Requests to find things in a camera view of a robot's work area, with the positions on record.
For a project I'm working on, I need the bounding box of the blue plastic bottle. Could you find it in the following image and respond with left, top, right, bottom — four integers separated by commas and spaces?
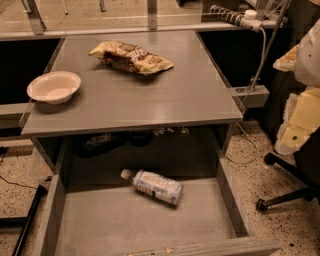
121, 169, 183, 206

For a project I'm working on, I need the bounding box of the yellow brown chip bag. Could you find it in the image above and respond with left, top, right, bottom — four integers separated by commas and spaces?
89, 41, 173, 76

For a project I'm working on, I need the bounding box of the open grey top drawer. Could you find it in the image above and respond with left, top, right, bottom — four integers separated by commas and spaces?
32, 146, 281, 256

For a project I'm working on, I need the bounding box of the grey cabinet counter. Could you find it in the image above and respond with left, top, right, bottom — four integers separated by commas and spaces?
22, 30, 242, 145

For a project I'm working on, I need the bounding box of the white power strip with cable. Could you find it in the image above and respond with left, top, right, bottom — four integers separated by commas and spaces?
209, 5, 266, 92

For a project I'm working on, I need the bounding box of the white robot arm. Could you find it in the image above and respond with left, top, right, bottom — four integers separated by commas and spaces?
273, 20, 320, 155

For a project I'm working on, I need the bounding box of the white paper bowl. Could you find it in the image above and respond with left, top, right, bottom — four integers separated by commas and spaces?
27, 71, 81, 105

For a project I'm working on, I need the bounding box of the black office chair base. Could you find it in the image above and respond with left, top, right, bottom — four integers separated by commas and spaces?
255, 152, 320, 213

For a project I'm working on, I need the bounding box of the black metal frame on floor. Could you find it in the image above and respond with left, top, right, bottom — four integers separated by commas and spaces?
0, 185, 47, 256

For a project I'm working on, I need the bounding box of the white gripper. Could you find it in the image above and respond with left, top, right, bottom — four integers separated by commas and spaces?
273, 45, 320, 155

